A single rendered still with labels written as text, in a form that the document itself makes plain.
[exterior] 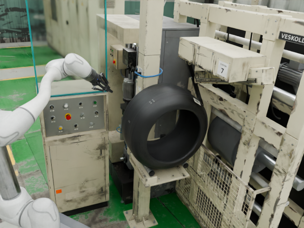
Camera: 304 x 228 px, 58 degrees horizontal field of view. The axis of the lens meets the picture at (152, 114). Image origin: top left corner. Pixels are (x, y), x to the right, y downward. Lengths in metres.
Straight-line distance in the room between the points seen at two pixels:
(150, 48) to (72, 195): 1.59
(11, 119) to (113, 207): 1.91
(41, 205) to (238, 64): 1.33
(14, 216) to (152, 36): 1.40
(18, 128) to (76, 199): 1.63
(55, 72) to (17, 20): 9.07
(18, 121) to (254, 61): 1.27
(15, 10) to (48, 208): 9.44
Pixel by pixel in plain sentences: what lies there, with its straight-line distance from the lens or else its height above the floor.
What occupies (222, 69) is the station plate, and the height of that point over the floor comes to 1.70.
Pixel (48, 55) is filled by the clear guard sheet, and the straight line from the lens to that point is 2.21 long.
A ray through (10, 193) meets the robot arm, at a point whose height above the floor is 1.05.
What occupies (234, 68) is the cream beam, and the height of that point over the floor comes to 1.72.
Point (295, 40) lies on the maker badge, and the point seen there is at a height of 1.89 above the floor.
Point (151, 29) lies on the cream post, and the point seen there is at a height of 1.84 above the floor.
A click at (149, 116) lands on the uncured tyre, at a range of 1.73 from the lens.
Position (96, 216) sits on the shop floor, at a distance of 2.97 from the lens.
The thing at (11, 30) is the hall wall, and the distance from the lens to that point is 10.77.
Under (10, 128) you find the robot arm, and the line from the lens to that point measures 1.34.
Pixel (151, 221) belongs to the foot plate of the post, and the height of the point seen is 0.01.
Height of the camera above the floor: 2.13
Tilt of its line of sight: 25 degrees down
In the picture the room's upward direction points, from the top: 4 degrees clockwise
